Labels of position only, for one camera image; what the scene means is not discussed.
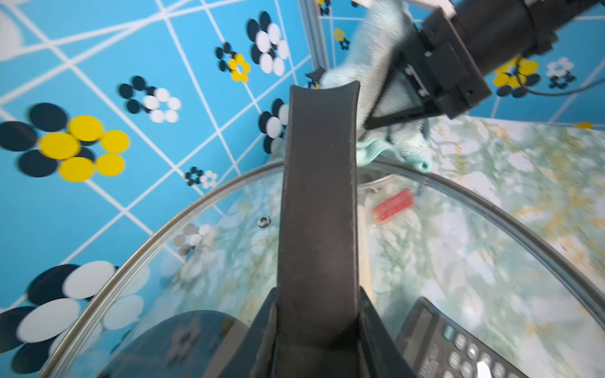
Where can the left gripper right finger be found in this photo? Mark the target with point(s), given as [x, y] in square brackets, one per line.
[379, 354]

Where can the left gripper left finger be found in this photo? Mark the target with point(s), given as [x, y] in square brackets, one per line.
[255, 355]

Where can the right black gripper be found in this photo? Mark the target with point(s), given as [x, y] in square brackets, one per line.
[444, 78]

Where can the light teal microfiber cloth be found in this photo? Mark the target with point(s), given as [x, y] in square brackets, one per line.
[370, 54]

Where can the glass lid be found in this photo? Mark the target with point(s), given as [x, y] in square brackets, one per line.
[183, 303]

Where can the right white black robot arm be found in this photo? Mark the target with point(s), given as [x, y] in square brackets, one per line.
[494, 32]

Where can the black desk calculator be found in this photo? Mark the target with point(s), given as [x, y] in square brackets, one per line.
[435, 346]

